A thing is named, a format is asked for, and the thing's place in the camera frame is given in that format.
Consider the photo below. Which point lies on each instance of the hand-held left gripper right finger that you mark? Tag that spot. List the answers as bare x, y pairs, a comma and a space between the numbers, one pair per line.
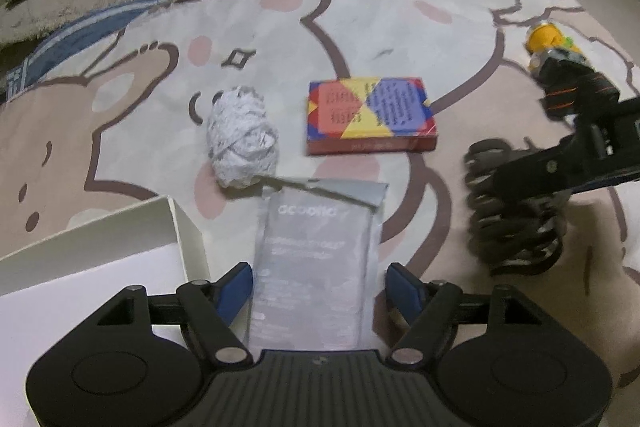
402, 293

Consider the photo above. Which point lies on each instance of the bear printed blanket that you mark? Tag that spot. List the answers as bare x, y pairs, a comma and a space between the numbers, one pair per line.
400, 32

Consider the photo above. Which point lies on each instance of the beige fleece blanket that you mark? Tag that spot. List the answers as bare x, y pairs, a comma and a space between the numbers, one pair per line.
65, 7

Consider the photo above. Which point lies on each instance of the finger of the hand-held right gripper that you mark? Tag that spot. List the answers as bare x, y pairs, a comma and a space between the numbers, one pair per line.
545, 167
625, 117

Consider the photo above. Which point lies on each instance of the yellow headlamp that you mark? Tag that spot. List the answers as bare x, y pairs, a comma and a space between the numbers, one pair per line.
547, 41

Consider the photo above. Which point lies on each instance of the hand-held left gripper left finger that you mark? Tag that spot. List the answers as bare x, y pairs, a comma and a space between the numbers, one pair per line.
235, 293

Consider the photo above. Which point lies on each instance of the white cardboard box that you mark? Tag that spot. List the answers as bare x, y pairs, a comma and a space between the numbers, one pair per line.
100, 257

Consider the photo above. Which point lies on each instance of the colourful card box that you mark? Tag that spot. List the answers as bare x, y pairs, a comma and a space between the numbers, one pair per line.
370, 112

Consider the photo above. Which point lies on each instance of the white paper ball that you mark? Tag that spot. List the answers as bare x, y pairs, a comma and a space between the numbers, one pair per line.
240, 137

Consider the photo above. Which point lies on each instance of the silver foil packet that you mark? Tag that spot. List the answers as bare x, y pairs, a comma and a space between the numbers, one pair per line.
315, 257

